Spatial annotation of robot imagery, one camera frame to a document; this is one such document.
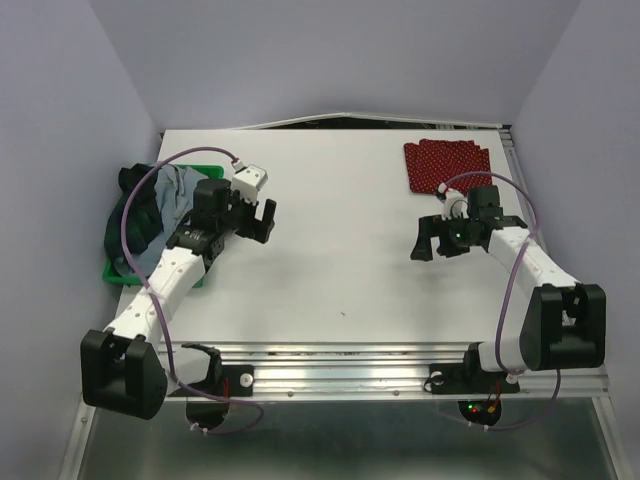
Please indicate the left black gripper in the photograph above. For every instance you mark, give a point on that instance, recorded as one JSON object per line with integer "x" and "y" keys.
{"x": 255, "y": 229}

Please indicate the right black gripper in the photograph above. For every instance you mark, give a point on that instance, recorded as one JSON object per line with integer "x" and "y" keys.
{"x": 429, "y": 226}

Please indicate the light blue denim skirt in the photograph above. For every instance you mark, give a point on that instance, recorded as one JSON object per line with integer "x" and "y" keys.
{"x": 172, "y": 187}

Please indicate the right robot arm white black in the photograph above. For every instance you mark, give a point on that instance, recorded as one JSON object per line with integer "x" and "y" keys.
{"x": 564, "y": 326}

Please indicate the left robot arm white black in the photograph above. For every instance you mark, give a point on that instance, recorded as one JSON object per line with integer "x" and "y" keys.
{"x": 121, "y": 370}

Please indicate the red polka dot skirt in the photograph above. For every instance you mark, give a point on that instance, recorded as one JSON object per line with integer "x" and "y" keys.
{"x": 430, "y": 163}

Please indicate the dark green plaid skirt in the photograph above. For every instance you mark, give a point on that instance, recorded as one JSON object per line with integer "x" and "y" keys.
{"x": 144, "y": 222}

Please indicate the green plastic bin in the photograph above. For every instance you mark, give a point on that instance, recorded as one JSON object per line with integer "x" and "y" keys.
{"x": 120, "y": 275}

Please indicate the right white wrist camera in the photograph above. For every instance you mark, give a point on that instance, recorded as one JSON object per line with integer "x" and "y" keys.
{"x": 454, "y": 203}

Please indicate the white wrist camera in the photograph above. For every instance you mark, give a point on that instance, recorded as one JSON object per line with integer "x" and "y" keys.
{"x": 454, "y": 203}
{"x": 248, "y": 182}

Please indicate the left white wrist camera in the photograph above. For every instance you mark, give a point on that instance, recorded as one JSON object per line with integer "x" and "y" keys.
{"x": 248, "y": 182}

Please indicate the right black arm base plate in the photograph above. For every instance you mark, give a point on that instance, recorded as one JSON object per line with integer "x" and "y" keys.
{"x": 455, "y": 379}

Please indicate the aluminium extrusion frame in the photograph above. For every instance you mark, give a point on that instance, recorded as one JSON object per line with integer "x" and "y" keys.
{"x": 341, "y": 327}

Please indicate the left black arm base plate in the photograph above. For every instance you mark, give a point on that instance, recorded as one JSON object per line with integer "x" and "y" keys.
{"x": 233, "y": 381}

